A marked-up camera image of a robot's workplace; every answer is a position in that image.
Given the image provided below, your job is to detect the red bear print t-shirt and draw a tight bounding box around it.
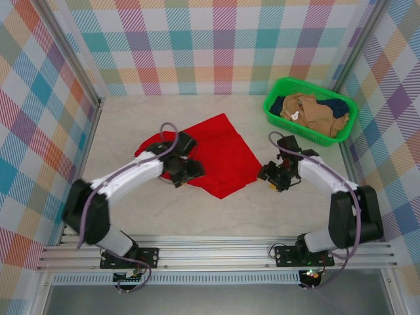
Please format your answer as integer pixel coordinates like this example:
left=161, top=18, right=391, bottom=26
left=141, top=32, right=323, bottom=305
left=135, top=113, right=263, bottom=200

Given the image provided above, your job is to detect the tan t-shirt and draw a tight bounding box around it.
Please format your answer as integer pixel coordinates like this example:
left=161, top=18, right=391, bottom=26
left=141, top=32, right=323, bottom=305
left=280, top=93, right=350, bottom=138

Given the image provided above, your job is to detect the green plastic basket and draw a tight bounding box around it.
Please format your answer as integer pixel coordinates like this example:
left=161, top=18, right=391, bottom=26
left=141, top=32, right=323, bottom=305
left=262, top=77, right=358, bottom=148

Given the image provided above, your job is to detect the navy t-shirt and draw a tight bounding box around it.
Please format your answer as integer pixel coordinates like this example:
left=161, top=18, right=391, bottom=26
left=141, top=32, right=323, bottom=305
left=269, top=95, right=350, bottom=119

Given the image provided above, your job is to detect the aluminium side rail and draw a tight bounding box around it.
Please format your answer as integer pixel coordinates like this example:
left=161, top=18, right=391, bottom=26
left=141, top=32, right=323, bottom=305
left=337, top=140, right=373, bottom=230
left=58, top=98, right=104, bottom=247

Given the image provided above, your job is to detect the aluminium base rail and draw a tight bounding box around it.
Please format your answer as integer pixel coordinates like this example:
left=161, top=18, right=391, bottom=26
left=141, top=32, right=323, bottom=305
left=35, top=234, right=400, bottom=272

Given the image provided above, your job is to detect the slotted grey cable tray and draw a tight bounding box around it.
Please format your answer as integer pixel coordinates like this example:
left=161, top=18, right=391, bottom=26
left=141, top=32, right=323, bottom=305
left=52, top=270, right=301, bottom=286

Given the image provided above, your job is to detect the aluminium frame post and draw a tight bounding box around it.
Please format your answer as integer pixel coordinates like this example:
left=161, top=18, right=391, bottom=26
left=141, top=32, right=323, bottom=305
left=331, top=0, right=391, bottom=96
left=37, top=0, right=106, bottom=109

